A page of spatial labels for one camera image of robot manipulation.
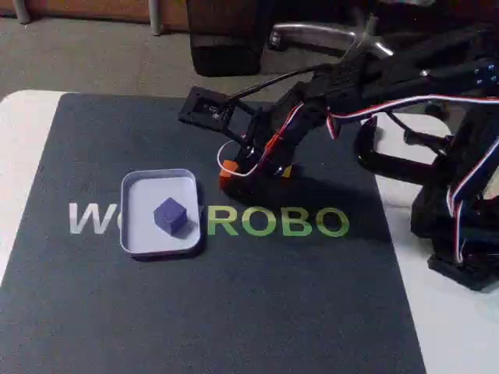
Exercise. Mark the orange cube block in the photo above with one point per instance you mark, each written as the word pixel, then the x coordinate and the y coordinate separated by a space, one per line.
pixel 228 171

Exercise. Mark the yellow cube block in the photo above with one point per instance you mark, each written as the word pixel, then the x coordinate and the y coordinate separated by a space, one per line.
pixel 287 171

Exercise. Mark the purple cube block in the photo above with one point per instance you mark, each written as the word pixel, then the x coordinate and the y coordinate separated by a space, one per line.
pixel 169 216

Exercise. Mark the white rectangular tray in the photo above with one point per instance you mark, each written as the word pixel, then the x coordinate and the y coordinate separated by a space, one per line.
pixel 134 230

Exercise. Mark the chrome office chair base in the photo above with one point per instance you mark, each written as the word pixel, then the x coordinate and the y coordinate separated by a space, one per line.
pixel 312 35

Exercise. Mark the black table clamp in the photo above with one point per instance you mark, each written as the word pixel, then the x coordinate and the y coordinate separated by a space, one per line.
pixel 390 163

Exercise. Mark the dark mat with WOWROBO print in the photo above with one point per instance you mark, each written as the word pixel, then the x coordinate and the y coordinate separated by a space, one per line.
pixel 195 311

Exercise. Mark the grey metal leg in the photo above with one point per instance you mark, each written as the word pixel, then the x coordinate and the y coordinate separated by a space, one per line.
pixel 21 9
pixel 156 17

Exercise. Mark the black gripper camera mount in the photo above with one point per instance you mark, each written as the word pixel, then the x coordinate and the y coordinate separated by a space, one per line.
pixel 206 109

